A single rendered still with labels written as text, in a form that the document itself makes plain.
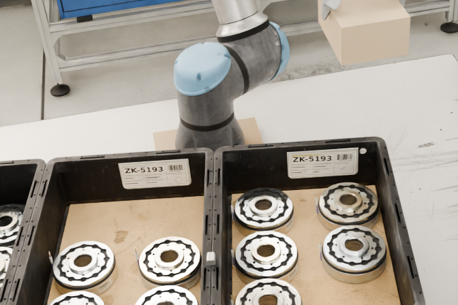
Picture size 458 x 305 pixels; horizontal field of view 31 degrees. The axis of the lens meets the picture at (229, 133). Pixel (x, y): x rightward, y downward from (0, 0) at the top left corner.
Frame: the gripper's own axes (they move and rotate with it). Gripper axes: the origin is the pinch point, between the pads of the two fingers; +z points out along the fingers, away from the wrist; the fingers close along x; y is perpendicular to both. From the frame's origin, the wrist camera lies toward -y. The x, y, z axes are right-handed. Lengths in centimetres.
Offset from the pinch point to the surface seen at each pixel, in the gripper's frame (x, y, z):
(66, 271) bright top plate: -57, 27, 23
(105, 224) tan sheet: -51, 14, 27
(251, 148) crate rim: -23.4, 12.3, 16.7
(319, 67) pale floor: 29, -149, 111
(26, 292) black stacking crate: -63, 35, 19
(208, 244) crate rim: -34, 34, 17
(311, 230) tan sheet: -15.9, 24.8, 26.6
